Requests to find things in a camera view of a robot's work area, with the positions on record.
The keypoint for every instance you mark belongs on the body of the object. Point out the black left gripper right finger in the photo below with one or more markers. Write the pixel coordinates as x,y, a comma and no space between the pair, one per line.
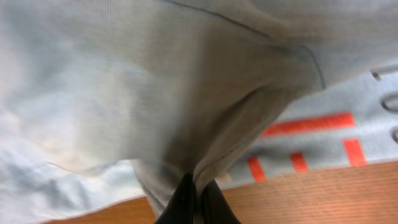
214,206

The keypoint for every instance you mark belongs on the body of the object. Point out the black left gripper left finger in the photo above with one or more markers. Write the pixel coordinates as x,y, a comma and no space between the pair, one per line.
180,209

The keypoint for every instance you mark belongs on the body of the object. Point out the light blue printed t-shirt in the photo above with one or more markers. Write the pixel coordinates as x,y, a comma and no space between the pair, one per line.
104,101

